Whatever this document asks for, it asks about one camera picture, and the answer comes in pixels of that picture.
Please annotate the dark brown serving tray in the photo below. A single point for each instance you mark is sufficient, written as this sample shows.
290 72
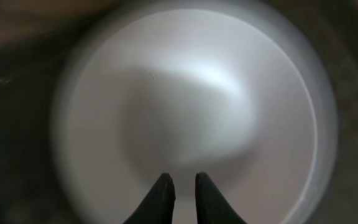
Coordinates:
29 69

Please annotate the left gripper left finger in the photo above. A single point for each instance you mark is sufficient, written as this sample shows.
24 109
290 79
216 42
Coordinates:
157 206

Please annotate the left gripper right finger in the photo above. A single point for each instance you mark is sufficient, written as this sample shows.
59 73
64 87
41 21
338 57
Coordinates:
211 206

